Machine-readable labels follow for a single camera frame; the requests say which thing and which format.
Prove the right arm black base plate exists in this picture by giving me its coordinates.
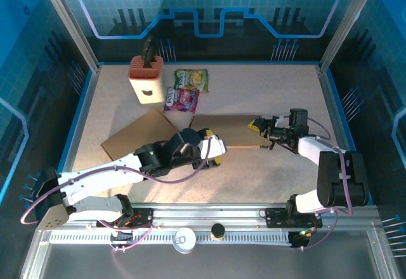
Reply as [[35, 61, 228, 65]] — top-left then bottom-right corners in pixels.
[[264, 207, 324, 229]]

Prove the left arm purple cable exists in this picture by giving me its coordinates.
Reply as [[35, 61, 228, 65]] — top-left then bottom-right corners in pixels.
[[20, 136, 213, 254]]

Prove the purple candy bag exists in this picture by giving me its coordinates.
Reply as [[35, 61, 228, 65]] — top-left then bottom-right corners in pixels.
[[163, 88, 200, 114]]

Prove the black round knob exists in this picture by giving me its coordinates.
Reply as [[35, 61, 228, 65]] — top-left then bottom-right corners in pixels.
[[210, 223, 225, 241]]

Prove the cream knife block orange top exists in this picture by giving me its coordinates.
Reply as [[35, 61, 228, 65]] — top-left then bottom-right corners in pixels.
[[128, 55, 166, 105]]

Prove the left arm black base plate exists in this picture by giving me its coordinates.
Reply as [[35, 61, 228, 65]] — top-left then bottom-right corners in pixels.
[[96, 205, 156, 228]]

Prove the black knife handle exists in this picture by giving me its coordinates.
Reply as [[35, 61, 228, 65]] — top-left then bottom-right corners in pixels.
[[141, 37, 159, 70]]

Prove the white round lid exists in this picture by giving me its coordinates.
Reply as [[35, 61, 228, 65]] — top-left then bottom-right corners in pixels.
[[173, 227, 197, 255]]

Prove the white slotted cable duct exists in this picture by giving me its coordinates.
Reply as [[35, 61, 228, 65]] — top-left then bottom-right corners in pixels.
[[49, 230, 293, 244]]

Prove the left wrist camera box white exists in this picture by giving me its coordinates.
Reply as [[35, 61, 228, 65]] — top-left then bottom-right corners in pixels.
[[198, 134, 228, 160]]

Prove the yellow green candy bag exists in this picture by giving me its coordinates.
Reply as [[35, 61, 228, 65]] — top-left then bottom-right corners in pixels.
[[173, 68, 209, 94]]

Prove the aluminium frame rail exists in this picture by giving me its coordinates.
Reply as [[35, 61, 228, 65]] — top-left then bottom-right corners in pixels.
[[37, 202, 381, 228]]

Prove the aluminium frame post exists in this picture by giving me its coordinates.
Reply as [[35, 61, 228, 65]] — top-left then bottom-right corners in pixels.
[[318, 0, 381, 72], [34, 0, 102, 72]]

